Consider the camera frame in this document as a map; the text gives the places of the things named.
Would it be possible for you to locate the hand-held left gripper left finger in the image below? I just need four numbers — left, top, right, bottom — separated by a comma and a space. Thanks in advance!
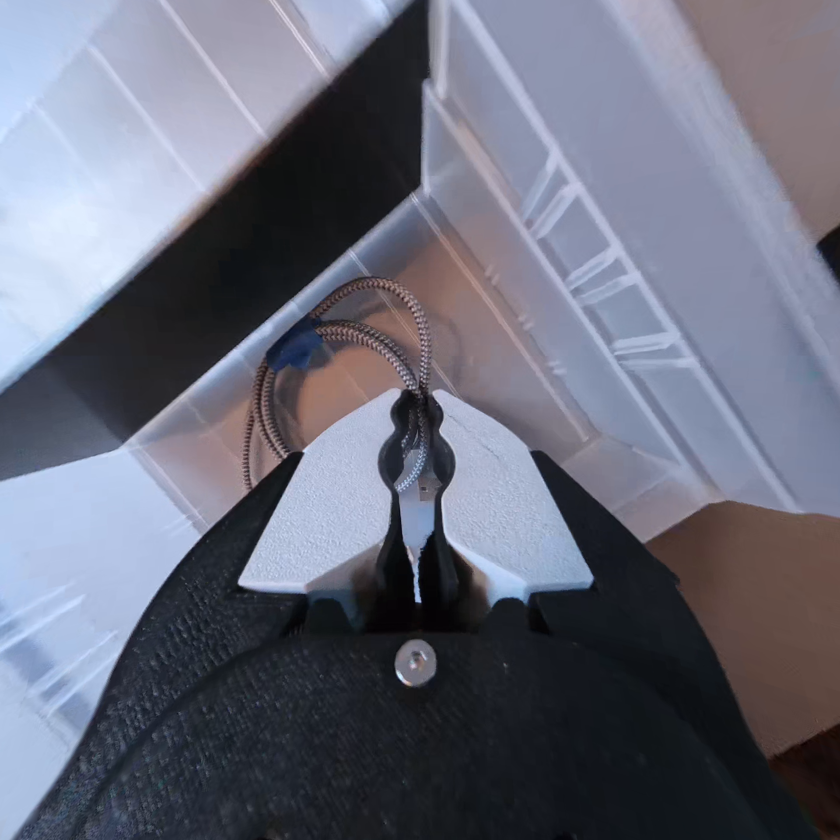
238, 387, 421, 595

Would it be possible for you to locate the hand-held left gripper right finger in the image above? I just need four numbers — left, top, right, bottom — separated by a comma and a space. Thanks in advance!
430, 388, 595, 603

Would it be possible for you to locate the grey braided usb cable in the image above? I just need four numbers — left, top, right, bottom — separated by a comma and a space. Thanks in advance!
241, 276, 454, 549

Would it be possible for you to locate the small clear plastic bin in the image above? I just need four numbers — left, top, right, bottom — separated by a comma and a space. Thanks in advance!
0, 82, 802, 762

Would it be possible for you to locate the black divider panel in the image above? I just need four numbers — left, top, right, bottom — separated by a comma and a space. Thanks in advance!
0, 0, 432, 481

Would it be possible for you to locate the large clear plastic bin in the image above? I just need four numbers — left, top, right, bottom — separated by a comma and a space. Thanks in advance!
0, 0, 840, 513

